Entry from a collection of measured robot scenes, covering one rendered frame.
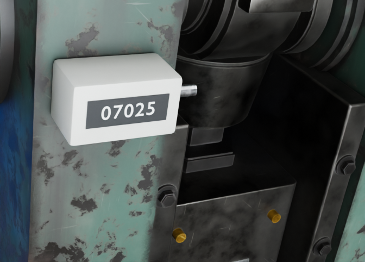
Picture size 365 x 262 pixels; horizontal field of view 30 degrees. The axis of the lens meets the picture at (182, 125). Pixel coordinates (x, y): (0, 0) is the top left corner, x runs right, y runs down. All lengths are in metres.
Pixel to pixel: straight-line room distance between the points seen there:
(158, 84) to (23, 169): 0.12
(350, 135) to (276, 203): 0.10
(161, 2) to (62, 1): 0.06
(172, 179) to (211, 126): 0.10
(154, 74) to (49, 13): 0.07
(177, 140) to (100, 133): 0.11
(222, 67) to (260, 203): 0.14
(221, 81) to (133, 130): 0.18
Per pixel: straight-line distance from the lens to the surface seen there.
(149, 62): 0.42
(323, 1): 0.60
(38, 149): 0.45
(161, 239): 0.55
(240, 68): 0.57
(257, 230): 0.65
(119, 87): 0.39
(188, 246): 0.62
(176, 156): 0.51
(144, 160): 0.48
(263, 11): 0.51
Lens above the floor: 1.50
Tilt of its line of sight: 28 degrees down
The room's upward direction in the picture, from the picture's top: 9 degrees clockwise
